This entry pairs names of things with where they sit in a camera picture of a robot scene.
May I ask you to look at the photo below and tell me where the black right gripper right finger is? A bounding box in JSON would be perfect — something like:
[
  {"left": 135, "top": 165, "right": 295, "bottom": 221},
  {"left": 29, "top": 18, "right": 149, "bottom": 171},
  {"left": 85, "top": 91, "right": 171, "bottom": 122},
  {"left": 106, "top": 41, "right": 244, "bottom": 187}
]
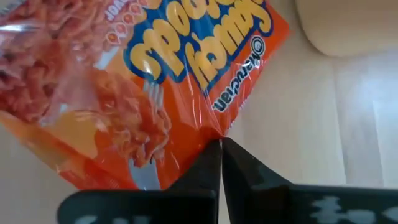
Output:
[{"left": 222, "top": 136, "right": 398, "bottom": 224}]

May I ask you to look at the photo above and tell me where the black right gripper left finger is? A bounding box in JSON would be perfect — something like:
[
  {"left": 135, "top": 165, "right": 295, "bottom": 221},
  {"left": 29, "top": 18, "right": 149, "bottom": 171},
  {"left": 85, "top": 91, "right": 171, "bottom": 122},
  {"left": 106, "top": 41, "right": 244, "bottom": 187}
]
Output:
[{"left": 57, "top": 139, "right": 222, "bottom": 224}]

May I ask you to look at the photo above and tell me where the red Saucy Noodles pack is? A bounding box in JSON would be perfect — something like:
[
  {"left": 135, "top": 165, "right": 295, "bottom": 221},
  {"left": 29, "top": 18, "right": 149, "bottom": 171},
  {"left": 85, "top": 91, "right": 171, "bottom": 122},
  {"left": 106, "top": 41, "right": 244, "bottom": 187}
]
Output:
[{"left": 0, "top": 0, "right": 290, "bottom": 191}]

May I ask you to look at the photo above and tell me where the yellow plastic bin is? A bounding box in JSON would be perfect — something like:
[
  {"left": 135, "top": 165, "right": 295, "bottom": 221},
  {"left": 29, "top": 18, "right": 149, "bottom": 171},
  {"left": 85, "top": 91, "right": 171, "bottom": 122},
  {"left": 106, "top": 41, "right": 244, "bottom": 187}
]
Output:
[{"left": 294, "top": 0, "right": 398, "bottom": 57}]

